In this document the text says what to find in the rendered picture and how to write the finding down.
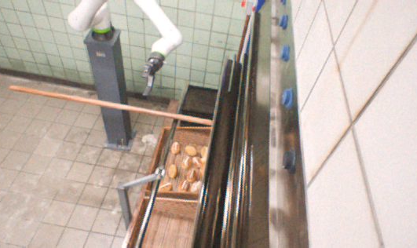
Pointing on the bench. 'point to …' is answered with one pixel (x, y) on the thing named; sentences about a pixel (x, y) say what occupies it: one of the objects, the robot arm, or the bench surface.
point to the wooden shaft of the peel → (111, 105)
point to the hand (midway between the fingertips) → (145, 85)
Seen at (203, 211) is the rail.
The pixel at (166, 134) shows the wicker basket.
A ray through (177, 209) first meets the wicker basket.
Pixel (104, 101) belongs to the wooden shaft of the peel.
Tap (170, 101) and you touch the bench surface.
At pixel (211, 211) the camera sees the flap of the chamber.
